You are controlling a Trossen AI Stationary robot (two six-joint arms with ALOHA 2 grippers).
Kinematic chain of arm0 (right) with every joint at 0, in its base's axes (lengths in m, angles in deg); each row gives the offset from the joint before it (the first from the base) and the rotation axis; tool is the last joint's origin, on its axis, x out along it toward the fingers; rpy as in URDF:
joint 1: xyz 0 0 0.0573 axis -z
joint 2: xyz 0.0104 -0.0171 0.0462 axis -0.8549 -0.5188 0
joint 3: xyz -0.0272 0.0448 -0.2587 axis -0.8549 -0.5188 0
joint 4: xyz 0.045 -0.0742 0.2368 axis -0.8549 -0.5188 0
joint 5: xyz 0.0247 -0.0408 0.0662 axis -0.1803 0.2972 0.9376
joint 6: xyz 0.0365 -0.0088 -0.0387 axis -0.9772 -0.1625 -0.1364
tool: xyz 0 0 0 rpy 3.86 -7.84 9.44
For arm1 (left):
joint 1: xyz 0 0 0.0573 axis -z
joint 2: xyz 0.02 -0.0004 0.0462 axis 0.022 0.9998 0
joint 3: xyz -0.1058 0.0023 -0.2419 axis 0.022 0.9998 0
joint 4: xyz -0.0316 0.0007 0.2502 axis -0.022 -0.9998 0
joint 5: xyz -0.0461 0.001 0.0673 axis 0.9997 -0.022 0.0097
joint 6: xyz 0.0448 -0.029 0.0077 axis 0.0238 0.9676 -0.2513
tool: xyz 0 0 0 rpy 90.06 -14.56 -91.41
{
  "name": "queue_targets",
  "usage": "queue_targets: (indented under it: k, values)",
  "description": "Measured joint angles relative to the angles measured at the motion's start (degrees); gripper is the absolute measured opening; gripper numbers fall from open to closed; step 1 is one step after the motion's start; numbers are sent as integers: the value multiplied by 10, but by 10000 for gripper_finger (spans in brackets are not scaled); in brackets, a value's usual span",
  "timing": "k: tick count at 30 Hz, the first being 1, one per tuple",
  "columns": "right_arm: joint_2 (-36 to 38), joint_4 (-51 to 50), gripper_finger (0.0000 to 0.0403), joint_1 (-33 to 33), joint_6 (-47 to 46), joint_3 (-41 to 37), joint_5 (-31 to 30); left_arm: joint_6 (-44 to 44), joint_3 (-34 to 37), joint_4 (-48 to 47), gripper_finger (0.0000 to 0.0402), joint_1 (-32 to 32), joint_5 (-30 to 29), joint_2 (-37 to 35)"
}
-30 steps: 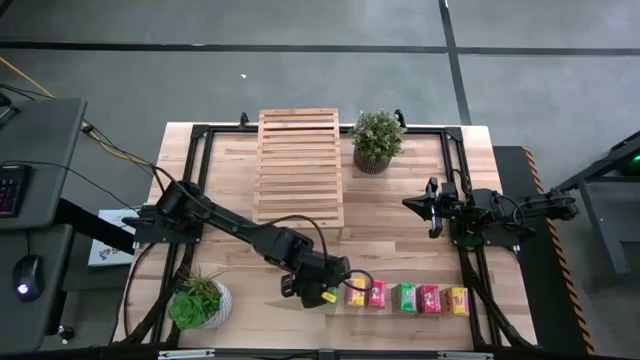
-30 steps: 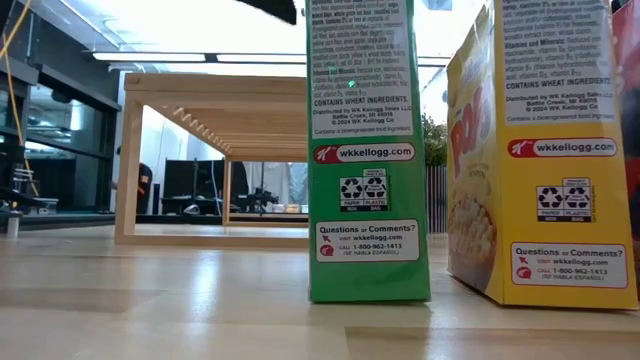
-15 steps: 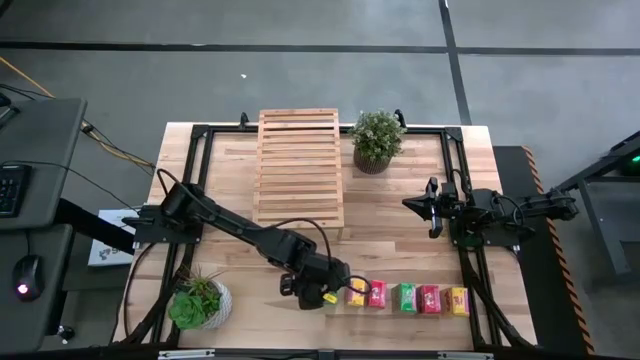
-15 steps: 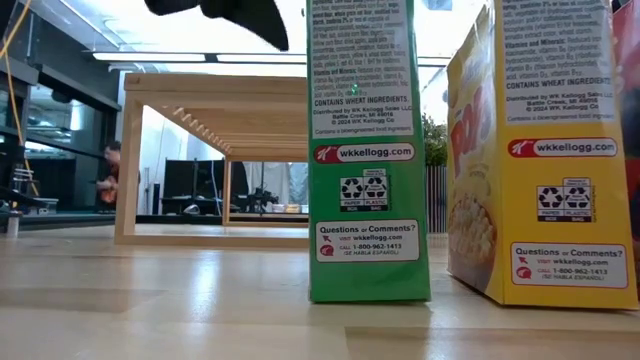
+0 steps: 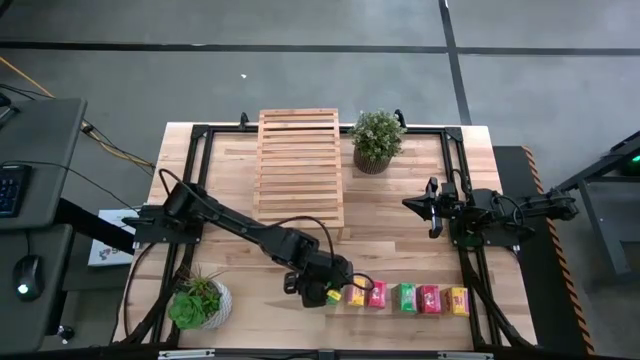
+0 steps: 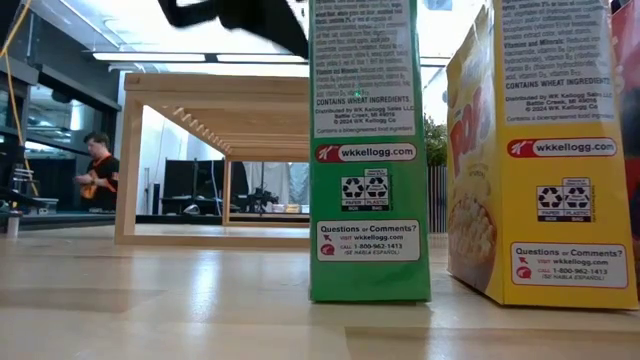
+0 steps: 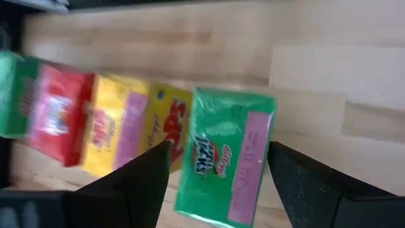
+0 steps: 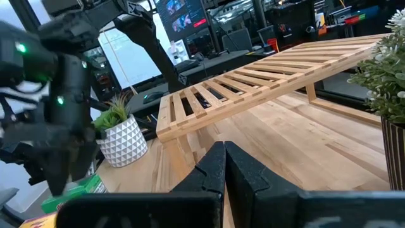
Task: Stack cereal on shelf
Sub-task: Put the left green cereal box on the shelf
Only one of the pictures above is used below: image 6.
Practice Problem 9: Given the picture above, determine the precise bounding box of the black monitor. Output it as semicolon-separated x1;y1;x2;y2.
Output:
162;159;226;202

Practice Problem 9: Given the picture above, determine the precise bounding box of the yellow cable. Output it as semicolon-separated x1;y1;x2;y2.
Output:
0;0;40;197

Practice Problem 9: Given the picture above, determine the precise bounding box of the green bush, brown slatted pot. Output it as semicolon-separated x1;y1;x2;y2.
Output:
423;113;450;234

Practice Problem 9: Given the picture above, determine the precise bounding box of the grey storage bin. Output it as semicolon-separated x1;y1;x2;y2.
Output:
24;197;59;216

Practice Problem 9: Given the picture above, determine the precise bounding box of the yellow Corn Pops box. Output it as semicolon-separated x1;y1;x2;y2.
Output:
445;0;640;310

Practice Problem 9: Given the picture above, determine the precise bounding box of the wooden slatted shelf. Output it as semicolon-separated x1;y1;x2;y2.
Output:
113;72;311;250

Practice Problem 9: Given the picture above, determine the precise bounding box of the green cereal box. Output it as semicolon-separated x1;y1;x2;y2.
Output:
308;0;432;304

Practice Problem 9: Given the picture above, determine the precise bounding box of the person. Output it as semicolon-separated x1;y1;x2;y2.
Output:
73;130;121;212

